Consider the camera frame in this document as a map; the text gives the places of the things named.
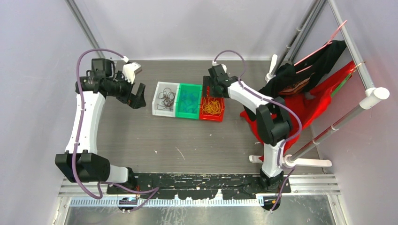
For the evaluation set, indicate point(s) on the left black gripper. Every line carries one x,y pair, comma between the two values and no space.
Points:
135,101

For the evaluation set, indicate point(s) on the white plastic bin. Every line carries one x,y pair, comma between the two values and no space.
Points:
165,99

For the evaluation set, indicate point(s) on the green hanger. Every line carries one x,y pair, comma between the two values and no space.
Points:
349,75

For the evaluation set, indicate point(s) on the pink hanger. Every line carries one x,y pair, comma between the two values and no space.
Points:
323,45

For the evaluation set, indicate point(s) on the white rack post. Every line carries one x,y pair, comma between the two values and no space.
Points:
270,74

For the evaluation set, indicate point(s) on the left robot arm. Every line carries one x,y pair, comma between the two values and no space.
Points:
100,82

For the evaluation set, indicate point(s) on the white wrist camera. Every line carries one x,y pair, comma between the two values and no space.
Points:
130,70
215,63

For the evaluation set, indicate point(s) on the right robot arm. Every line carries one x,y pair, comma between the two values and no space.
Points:
271,116

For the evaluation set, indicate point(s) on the red shirt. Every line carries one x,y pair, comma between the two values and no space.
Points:
308,106

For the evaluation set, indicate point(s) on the red plastic bin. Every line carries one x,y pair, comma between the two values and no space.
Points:
212,108

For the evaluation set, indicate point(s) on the metal clothes rail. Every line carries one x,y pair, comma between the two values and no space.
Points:
374,94

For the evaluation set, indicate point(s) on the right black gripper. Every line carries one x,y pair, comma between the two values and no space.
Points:
207,81

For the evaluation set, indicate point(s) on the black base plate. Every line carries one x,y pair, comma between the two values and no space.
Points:
202,186

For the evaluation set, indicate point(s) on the green plastic bin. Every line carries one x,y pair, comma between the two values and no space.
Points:
188,101

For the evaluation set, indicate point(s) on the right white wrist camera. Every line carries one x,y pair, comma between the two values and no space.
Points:
215,63

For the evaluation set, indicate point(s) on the white rack base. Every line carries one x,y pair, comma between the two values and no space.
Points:
298,162

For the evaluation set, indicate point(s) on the black shirt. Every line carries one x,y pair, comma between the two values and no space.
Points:
303,76

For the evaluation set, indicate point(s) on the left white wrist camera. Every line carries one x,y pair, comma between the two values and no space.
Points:
130,70

